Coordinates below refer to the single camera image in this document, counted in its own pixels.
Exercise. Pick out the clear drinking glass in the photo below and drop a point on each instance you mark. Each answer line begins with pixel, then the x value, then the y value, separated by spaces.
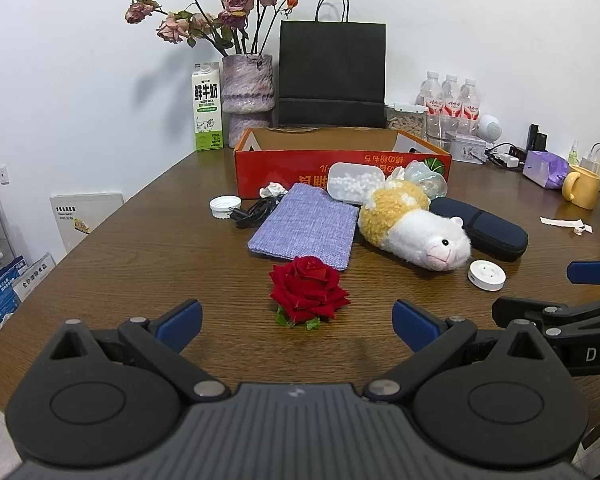
pixel 442 132

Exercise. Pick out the clear container of nuts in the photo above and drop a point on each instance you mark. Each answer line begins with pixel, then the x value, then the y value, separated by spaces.
pixel 405 122

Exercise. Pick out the yellow mug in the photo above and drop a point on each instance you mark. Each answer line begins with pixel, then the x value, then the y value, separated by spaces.
pixel 585 187

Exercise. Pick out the white printed carton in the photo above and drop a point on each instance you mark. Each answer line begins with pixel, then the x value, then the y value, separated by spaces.
pixel 35 277

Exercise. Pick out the white round speaker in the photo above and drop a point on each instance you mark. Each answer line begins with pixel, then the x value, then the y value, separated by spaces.
pixel 490 127

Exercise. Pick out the white paper slip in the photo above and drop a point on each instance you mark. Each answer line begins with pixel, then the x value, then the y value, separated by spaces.
pixel 555 221

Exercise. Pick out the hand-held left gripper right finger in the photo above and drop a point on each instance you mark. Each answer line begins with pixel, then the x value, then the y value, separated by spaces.
pixel 415 327

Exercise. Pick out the pale tin box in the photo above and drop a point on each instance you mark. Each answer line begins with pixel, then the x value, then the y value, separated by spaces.
pixel 467 150

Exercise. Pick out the brown wooden desktop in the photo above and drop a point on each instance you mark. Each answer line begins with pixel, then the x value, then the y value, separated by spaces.
pixel 130 260

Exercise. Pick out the blue carton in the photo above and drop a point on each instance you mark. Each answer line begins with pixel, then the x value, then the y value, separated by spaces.
pixel 2 292

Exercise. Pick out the clear container of white beads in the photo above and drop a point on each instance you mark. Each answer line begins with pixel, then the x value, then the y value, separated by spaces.
pixel 352 182

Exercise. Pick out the small spray bottle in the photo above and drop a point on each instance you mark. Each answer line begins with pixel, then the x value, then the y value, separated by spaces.
pixel 574 155

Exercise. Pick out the white wall socket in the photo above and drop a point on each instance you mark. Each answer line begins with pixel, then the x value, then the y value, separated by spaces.
pixel 4 174

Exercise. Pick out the white round puck device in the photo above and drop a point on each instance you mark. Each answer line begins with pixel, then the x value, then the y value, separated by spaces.
pixel 486 274

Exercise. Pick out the purple woven pouch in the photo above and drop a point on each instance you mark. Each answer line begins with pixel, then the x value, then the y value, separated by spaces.
pixel 300 225

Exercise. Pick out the yellow white plush hamster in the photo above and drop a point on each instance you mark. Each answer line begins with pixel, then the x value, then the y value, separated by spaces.
pixel 410 230

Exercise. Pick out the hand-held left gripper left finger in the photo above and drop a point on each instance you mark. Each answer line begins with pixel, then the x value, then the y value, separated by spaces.
pixel 180 325

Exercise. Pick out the red cardboard box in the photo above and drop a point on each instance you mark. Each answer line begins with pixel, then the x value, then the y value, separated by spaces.
pixel 280 167

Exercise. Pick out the white tissue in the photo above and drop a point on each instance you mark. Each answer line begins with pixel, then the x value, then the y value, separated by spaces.
pixel 272 190

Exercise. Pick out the white board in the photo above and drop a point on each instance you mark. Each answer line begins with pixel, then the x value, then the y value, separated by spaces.
pixel 95 215

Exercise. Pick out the red label water bottle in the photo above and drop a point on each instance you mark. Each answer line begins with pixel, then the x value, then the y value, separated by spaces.
pixel 450 97
pixel 470 105
pixel 428 95

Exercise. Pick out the white green milk carton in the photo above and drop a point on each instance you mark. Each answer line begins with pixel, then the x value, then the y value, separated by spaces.
pixel 207 110

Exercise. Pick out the black paper bag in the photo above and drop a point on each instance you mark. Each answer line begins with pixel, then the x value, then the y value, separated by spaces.
pixel 330 70

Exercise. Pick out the red rose flower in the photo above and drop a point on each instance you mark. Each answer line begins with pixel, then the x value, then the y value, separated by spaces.
pixel 305 285

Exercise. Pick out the white bottle cap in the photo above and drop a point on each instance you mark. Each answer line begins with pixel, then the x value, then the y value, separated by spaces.
pixel 222 206

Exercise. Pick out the clear plastic bag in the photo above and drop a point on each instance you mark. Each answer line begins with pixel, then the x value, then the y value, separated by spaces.
pixel 427 177

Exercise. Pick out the purple marbled vase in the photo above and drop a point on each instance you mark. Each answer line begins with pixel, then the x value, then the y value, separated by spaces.
pixel 247 90

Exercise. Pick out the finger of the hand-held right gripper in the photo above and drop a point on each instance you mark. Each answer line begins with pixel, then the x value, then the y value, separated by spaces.
pixel 592 271
pixel 510 309

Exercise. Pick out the black glasses case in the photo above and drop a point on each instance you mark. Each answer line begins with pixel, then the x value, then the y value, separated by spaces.
pixel 495 232

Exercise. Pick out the purple tissue pack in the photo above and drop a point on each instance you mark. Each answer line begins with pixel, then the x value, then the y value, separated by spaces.
pixel 545 167

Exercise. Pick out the black upright device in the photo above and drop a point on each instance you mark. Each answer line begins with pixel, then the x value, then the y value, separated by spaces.
pixel 535 137

